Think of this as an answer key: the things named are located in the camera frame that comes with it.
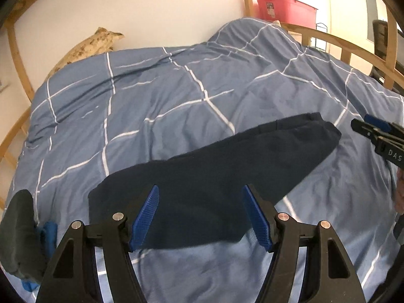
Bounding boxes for navy blue pants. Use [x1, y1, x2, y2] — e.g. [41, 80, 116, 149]
[88, 113, 342, 249]

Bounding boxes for person's right hand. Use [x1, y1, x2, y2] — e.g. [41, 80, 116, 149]
[394, 168, 404, 215]

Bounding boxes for bright blue folded garment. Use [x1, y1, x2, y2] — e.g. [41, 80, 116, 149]
[21, 221, 58, 293]

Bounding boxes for dark grey folded garment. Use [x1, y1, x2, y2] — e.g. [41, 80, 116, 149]
[1, 189, 46, 284]

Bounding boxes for red plastic storage box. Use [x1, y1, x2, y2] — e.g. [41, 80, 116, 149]
[257, 0, 318, 29]

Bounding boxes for beige patterned pillow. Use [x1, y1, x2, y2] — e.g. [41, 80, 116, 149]
[44, 27, 125, 81]

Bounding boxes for wooden bunk bed frame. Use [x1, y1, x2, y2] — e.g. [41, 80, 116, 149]
[0, 0, 404, 215]

